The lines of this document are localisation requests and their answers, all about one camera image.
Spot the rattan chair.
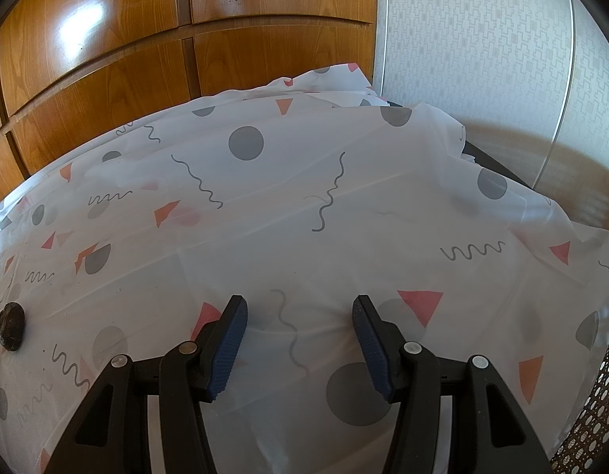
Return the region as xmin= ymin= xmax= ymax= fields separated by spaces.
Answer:
xmin=551 ymin=346 xmax=609 ymax=474

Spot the dark brown round fruit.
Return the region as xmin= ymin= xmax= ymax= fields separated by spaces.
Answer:
xmin=0 ymin=302 xmax=26 ymax=351

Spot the white patterned tablecloth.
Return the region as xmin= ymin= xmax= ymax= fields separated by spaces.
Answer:
xmin=0 ymin=64 xmax=609 ymax=473

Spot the wooden cabinet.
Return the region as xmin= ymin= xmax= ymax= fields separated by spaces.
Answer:
xmin=0 ymin=0 xmax=377 ymax=201

